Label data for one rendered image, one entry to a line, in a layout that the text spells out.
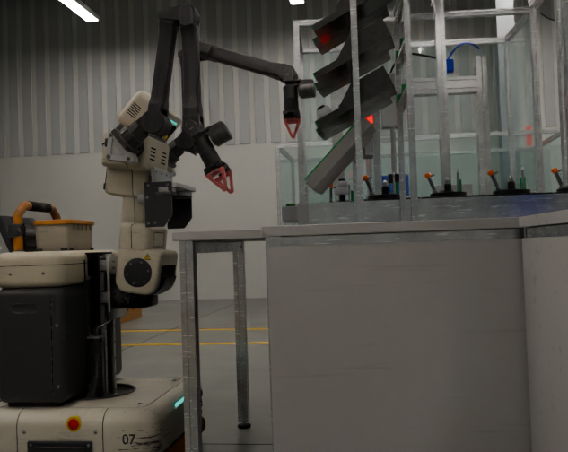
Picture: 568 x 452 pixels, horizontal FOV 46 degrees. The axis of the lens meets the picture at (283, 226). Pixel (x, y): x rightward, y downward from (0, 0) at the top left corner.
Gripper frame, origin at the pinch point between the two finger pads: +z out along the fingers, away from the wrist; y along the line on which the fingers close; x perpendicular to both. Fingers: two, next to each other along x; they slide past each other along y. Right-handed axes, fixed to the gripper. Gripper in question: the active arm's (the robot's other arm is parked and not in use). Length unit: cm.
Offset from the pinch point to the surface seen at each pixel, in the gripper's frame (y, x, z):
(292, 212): 3.2, 2.1, 29.8
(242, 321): 36, 29, 75
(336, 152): -44.1, -16.1, 14.2
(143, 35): 827, 280, -329
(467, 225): -69, -51, 41
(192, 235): -48, 32, 38
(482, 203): -10, -69, 32
